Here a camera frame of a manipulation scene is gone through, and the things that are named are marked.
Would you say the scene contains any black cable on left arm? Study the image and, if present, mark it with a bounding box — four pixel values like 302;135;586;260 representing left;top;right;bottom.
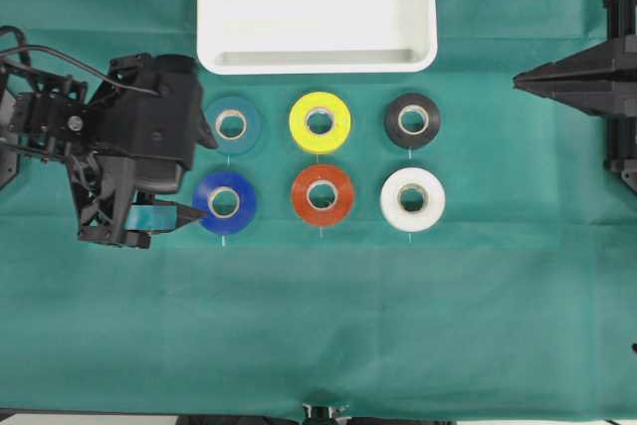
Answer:
0;25;161;98

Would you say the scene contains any yellow tape roll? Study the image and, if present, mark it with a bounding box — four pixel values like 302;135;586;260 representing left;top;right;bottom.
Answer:
289;92;351;154

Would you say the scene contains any teal tape roll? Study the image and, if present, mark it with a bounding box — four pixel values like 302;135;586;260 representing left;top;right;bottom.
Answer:
205;96;262;155

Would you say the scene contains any black camera mount bottom edge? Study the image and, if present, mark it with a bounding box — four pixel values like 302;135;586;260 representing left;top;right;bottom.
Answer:
302;389;351;425

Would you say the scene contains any green table cloth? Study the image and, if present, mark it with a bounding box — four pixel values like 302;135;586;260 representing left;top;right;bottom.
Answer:
1;0;636;420

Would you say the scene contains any blue tape roll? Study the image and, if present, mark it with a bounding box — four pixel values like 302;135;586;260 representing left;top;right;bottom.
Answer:
191;170;257;235

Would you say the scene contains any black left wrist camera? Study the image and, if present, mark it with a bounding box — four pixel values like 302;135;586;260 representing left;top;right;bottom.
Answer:
108;55;202;194

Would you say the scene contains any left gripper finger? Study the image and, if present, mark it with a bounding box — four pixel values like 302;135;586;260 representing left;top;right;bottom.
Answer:
126;201;206;233
195;106;218;149

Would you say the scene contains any black tape roll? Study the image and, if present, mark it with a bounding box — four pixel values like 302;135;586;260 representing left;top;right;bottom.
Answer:
384;93;442;150

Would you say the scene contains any white plastic tray case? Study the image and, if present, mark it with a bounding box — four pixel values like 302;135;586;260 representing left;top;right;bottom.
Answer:
196;0;438;76

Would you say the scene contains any red tape roll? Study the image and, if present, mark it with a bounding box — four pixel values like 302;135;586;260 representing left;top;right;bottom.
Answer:
291;164;355;227

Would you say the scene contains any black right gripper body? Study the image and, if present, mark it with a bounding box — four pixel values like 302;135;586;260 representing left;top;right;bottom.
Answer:
603;0;636;182

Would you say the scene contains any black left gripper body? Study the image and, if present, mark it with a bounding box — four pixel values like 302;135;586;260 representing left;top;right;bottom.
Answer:
64;53;158;249

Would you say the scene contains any white tape roll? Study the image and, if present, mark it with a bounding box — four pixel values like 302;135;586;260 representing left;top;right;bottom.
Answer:
380;167;446;233

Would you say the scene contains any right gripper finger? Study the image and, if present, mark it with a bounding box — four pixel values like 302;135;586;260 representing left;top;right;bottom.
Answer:
514;80;615;116
513;40;616;83

